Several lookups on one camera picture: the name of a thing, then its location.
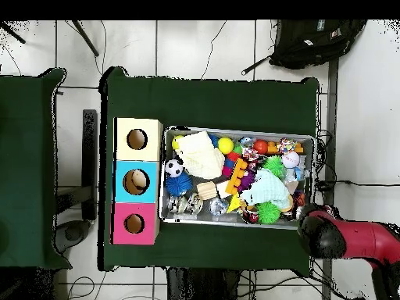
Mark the cream waffle cloth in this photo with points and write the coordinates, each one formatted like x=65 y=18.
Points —
x=200 y=156

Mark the mint green waffle cloth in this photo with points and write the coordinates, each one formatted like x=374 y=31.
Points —
x=265 y=190

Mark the orange tiger plush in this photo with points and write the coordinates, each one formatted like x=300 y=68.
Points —
x=299 y=198

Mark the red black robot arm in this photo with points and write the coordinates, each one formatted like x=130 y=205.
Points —
x=359 y=239

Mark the silver mesh bin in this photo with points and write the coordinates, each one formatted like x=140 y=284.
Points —
x=203 y=215

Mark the wooden box three holes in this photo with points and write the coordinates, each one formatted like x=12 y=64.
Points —
x=125 y=193

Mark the black white soccer ball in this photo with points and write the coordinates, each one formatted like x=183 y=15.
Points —
x=173 y=168

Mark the blue spiky ball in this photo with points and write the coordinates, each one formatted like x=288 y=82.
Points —
x=178 y=184

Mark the yellow seamed ball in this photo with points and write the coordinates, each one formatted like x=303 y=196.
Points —
x=225 y=145

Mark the orange toy building block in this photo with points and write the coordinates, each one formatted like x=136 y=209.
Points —
x=236 y=176

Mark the yellow triangle block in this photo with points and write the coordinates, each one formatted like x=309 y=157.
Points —
x=233 y=204

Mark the dark green table cloth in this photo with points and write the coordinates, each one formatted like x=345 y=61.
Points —
x=203 y=103
x=25 y=156

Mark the green spiky ball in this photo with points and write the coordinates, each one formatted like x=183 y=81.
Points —
x=268 y=212

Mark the white baseball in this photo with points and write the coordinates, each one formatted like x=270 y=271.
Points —
x=290 y=159

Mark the black upright panel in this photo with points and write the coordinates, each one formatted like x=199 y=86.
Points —
x=89 y=156

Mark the grey oval base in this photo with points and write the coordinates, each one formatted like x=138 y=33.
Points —
x=73 y=232

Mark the black backpack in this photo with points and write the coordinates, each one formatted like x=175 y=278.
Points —
x=312 y=43

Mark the black tripod leg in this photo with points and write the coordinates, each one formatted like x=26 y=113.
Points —
x=14 y=36
x=86 y=39

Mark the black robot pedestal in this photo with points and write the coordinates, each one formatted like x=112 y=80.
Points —
x=203 y=287

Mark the grey metal rail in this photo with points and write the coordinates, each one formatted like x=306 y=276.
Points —
x=331 y=109

